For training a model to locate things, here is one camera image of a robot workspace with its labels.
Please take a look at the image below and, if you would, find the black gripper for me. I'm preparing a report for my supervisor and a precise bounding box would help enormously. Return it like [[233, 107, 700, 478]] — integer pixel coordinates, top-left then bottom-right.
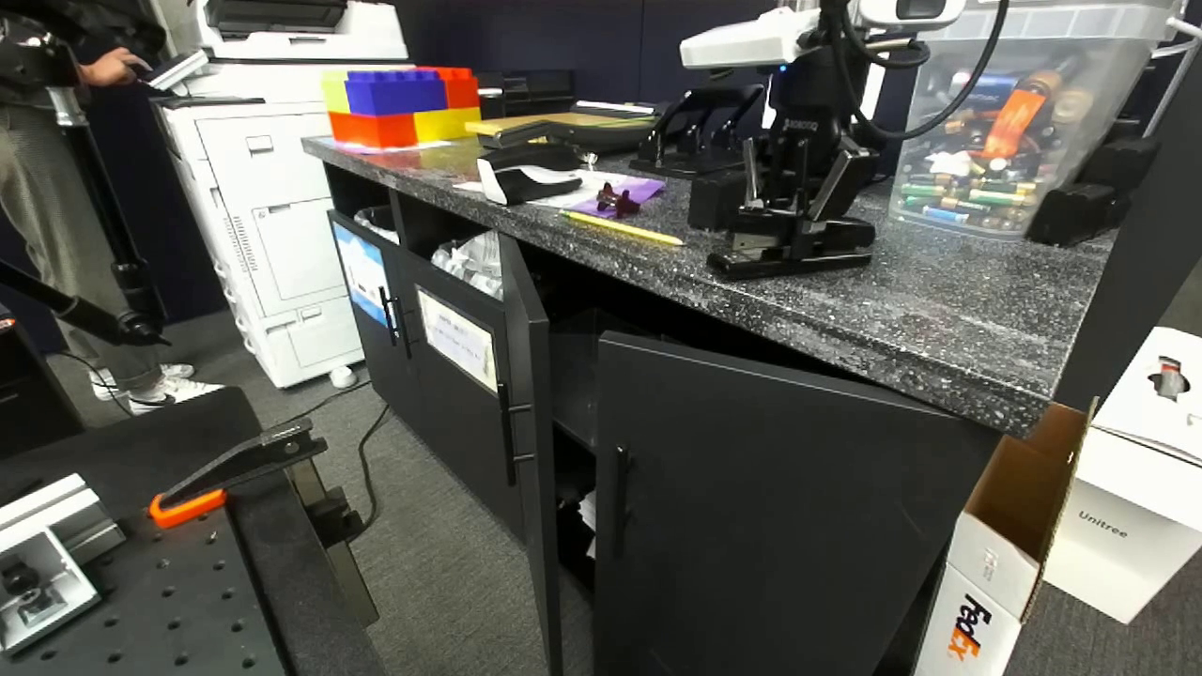
[[739, 48, 886, 227]]

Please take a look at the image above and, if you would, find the black cabinet granite counter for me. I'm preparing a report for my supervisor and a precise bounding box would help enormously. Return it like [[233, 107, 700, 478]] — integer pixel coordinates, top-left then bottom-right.
[[300, 131, 1120, 676]]

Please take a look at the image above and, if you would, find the bystander hand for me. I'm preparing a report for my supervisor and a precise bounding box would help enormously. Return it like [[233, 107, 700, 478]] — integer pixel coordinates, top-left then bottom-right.
[[70, 43, 142, 88]]

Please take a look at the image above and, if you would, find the small black box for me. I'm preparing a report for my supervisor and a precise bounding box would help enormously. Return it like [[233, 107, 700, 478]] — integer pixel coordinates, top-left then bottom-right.
[[683, 160, 753, 236]]

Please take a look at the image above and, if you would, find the purple paper sheet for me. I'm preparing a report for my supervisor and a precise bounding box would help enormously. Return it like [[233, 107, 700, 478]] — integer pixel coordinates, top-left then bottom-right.
[[575, 172, 674, 224]]

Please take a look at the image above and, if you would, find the yellow pencil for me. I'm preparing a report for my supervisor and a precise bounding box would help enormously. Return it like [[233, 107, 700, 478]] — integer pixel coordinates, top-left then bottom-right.
[[560, 205, 692, 251]]

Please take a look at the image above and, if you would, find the small dark purple toy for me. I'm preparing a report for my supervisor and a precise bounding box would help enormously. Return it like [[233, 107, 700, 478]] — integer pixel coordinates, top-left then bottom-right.
[[594, 178, 648, 217]]

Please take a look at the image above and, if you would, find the orange tool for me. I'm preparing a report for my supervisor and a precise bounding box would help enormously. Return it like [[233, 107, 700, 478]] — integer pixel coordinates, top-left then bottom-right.
[[978, 53, 1070, 165]]

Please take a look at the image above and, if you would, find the black curved object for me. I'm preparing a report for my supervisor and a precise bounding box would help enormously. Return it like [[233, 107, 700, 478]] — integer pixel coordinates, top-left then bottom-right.
[[490, 160, 588, 205]]

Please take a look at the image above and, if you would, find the flat black case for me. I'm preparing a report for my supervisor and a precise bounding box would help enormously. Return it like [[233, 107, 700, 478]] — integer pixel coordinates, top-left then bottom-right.
[[479, 126, 590, 172]]

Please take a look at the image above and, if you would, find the black desk device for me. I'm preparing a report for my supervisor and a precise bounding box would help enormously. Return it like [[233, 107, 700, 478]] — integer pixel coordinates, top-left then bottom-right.
[[1022, 131, 1161, 249]]

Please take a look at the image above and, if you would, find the clear plastic storage bin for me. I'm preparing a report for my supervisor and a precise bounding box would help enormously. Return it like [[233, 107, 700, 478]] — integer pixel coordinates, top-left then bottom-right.
[[891, 0, 1189, 239]]

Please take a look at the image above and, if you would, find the white paper sheet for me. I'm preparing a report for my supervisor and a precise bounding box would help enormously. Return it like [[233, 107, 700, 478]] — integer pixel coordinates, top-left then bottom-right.
[[450, 158, 610, 211]]

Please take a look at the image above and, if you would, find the crumpled clear plastic bag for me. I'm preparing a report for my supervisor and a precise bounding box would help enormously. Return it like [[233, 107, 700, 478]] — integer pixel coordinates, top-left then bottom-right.
[[429, 224, 506, 305]]

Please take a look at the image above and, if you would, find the large plain black cabinet door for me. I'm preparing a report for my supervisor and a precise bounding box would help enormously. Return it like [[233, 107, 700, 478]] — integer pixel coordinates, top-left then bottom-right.
[[590, 326, 1008, 676]]

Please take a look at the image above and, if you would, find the red building block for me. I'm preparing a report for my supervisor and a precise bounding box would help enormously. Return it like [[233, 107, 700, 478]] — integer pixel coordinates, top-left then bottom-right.
[[436, 65, 485, 111]]

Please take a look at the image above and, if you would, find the yellow building block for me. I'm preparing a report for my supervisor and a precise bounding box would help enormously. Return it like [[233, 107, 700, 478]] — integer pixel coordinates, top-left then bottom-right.
[[409, 102, 490, 150]]

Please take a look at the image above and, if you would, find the small white crumpled paper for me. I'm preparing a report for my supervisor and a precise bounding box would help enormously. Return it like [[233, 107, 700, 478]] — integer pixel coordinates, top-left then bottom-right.
[[573, 484, 605, 565]]

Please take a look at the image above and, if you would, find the blue building block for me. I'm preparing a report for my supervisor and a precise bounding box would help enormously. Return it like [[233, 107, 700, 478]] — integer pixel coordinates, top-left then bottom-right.
[[342, 65, 450, 118]]

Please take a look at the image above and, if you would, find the white item in cabinet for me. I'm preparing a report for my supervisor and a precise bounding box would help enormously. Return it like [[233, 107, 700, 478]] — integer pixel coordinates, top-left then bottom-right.
[[348, 202, 405, 249]]

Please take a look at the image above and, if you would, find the black cabinet door white sign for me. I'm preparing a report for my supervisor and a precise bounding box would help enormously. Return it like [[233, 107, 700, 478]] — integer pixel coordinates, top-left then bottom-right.
[[394, 236, 556, 676]]

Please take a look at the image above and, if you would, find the orange building block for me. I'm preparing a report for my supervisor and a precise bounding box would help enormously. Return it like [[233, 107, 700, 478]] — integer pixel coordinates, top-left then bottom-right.
[[327, 107, 420, 152]]

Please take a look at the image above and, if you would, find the blue white paper sign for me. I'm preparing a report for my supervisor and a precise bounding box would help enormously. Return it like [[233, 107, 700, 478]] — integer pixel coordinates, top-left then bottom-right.
[[331, 221, 394, 331]]

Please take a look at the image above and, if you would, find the white cardboard shipping box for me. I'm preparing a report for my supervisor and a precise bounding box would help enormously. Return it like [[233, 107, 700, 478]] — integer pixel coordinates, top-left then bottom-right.
[[908, 398, 1098, 676]]

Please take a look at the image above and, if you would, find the black cabinet door blue sign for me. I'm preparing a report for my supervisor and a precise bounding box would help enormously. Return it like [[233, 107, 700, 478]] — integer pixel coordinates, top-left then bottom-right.
[[327, 205, 417, 379]]

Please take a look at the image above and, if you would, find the white box penguin print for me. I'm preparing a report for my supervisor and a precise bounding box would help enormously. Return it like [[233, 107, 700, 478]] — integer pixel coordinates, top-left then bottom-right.
[[1040, 321, 1202, 630]]

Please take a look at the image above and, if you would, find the lime green building block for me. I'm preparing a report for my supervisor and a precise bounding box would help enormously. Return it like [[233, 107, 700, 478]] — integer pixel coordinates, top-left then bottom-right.
[[318, 68, 356, 115]]

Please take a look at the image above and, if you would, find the white office printer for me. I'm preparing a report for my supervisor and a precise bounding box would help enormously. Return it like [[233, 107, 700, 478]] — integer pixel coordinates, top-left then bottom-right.
[[149, 0, 420, 391]]

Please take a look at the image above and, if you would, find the white crumpled floor object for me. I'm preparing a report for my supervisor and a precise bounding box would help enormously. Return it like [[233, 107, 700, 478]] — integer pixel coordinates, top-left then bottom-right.
[[86, 357, 233, 419]]

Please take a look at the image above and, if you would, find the orange black bar clamp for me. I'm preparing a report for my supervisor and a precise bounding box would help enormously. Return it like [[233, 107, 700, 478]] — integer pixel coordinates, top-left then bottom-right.
[[142, 419, 331, 537]]

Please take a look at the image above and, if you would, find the long black rod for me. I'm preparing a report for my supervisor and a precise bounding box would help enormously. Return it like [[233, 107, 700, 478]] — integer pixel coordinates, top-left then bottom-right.
[[0, 255, 171, 347]]

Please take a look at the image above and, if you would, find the perforated metal mounting table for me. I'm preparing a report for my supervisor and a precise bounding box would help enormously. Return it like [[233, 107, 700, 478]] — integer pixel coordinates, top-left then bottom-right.
[[0, 383, 387, 676]]

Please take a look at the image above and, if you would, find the person in dark top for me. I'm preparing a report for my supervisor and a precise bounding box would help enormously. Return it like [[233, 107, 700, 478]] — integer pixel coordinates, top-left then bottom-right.
[[0, 0, 172, 347]]

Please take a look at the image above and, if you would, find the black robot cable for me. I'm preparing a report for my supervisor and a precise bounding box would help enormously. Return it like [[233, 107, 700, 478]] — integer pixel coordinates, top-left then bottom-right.
[[862, 0, 1015, 142]]

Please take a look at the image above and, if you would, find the black door handle bar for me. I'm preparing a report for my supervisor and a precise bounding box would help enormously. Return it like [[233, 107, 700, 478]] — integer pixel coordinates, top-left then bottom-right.
[[605, 443, 631, 564], [499, 383, 519, 488]]

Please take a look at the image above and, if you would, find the black floor cable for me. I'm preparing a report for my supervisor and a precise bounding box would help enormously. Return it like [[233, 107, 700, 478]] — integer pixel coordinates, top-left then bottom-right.
[[296, 379, 397, 549]]

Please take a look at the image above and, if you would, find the silver bracket with marker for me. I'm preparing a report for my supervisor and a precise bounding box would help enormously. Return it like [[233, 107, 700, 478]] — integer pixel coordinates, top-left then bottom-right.
[[0, 468, 132, 659]]

